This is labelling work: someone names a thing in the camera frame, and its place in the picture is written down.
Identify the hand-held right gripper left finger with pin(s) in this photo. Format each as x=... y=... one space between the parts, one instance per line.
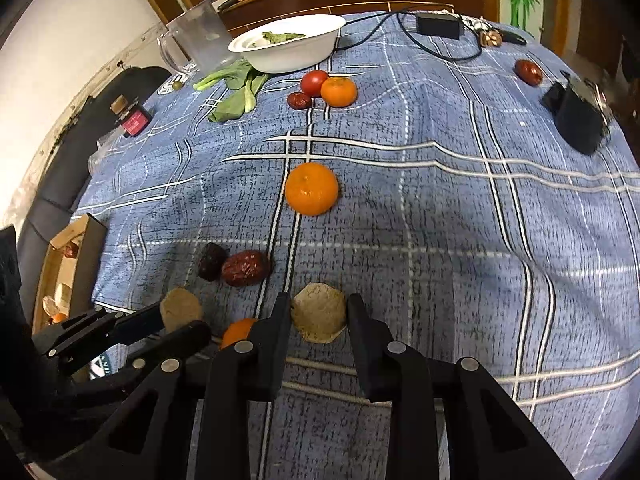
x=272 y=340

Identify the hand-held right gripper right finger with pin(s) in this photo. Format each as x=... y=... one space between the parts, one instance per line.
x=370 y=345

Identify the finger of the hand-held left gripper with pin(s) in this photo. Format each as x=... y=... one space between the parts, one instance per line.
x=186 y=337
x=136 y=322

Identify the cardboard box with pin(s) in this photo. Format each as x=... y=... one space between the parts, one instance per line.
x=92 y=260

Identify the large wrinkled red jujube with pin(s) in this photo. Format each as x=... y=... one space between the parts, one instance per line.
x=71 y=250

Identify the large orange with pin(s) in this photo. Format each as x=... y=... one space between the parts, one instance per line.
x=237 y=332

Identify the blue printed bag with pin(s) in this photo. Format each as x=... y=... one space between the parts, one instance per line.
x=101 y=365

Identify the blue plaid tablecloth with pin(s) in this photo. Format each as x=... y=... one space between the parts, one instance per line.
x=425 y=210

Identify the clear plastic wrapper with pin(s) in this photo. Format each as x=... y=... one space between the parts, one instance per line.
x=105 y=154

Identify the jar with red label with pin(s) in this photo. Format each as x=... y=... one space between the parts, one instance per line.
x=134 y=122

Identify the white printed card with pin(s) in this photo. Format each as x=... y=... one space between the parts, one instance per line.
x=165 y=88

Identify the small red jujube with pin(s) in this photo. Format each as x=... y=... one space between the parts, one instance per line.
x=298 y=101

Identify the bok choy leaf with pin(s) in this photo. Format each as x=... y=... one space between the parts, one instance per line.
x=240 y=100

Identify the small mandarin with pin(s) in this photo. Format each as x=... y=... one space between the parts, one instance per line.
x=339 y=92

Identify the small red tomato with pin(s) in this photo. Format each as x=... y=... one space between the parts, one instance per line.
x=312 y=81

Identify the bok choy stalk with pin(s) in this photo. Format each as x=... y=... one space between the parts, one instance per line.
x=225 y=76

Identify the white bowl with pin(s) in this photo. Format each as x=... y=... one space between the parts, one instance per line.
x=295 y=47

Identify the clear plastic pitcher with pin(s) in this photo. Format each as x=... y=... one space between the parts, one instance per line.
x=202 y=35

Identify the green leaves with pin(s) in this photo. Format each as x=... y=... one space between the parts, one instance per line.
x=280 y=38

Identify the black pouch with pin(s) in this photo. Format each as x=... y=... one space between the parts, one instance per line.
x=577 y=117

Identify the black key fob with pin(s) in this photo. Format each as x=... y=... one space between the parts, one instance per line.
x=512 y=37

